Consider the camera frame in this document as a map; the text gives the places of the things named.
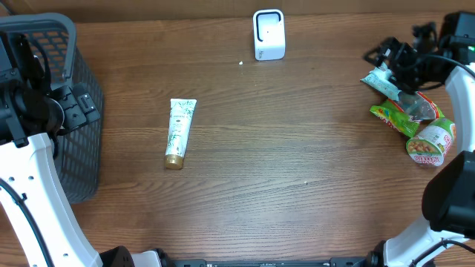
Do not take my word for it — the teal snack packet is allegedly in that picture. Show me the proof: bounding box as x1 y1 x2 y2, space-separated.
361 62 401 102

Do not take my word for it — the green snack bag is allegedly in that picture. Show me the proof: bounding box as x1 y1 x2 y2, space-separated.
370 92 445 138

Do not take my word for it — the green cup noodles container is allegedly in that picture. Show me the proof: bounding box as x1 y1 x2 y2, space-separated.
406 118 456 167

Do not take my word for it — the white cosmetic tube gold cap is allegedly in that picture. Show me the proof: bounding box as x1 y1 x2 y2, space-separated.
164 99 197 170

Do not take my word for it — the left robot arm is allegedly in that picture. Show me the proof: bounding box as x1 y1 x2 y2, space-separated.
1 32 166 266

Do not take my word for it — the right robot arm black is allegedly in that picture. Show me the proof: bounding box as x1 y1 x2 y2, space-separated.
361 11 474 267

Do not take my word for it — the white barcode scanner stand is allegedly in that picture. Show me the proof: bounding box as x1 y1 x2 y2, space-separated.
252 9 286 61

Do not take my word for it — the grey plastic mesh basket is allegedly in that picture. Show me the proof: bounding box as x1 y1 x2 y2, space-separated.
1 13 104 204

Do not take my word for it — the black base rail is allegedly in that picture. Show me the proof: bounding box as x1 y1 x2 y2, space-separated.
166 257 365 267

